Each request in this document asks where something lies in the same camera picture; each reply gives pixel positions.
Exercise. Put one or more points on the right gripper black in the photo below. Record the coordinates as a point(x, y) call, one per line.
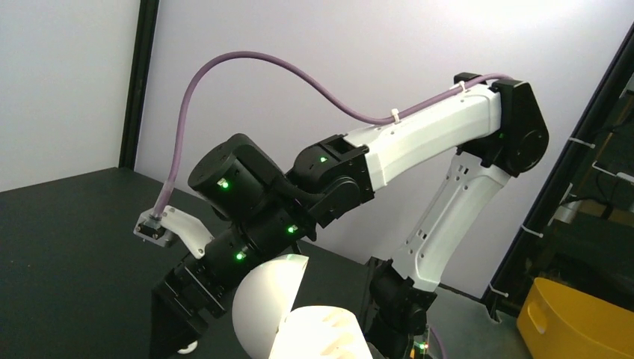
point(194, 285)

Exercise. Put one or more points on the white earbud charging case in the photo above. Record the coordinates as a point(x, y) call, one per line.
point(268, 325)

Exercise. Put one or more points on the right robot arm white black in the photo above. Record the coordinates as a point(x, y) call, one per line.
point(498, 132)

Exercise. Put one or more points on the yellow plastic bin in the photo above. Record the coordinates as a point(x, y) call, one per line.
point(557, 321)

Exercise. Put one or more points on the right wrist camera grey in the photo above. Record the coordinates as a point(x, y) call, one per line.
point(171, 226)

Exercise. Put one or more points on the black frame post left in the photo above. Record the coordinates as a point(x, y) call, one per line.
point(141, 59)

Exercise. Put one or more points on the black frame post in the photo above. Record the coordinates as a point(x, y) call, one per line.
point(554, 190)
point(141, 59)

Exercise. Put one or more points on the black frame post right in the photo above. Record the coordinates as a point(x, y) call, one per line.
point(554, 190)

